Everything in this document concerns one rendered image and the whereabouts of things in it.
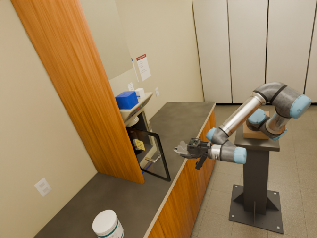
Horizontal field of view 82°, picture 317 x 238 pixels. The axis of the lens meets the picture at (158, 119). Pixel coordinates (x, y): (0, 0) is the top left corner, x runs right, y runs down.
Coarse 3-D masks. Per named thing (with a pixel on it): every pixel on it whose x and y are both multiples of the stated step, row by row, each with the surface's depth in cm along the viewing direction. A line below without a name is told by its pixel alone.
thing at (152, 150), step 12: (132, 132) 122; (144, 132) 113; (132, 144) 130; (144, 144) 120; (156, 144) 112; (144, 156) 128; (156, 156) 119; (144, 168) 136; (156, 168) 126; (168, 180) 124
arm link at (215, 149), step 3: (213, 147) 88; (216, 147) 88; (219, 147) 87; (213, 150) 88; (216, 150) 87; (219, 150) 86; (210, 153) 89; (213, 153) 87; (216, 153) 87; (219, 153) 93; (213, 156) 88; (216, 156) 87; (219, 156) 92; (213, 159) 89; (216, 159) 88; (219, 159) 87
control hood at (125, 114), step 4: (152, 92) 138; (144, 96) 134; (148, 96) 133; (140, 100) 128; (144, 100) 128; (148, 100) 140; (140, 104) 125; (144, 104) 140; (132, 108) 118; (136, 108) 123; (120, 112) 119; (124, 112) 117; (128, 112) 115; (124, 116) 119; (128, 116) 119; (124, 120) 121
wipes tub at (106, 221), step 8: (104, 216) 101; (112, 216) 100; (96, 224) 98; (104, 224) 96; (112, 224) 95; (120, 224) 103; (96, 232) 94; (104, 232) 93; (112, 232) 96; (120, 232) 101
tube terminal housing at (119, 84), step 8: (128, 72) 130; (112, 80) 117; (120, 80) 123; (128, 80) 130; (136, 80) 138; (112, 88) 117; (120, 88) 124; (136, 88) 139; (144, 112) 149; (128, 120) 132; (144, 120) 154
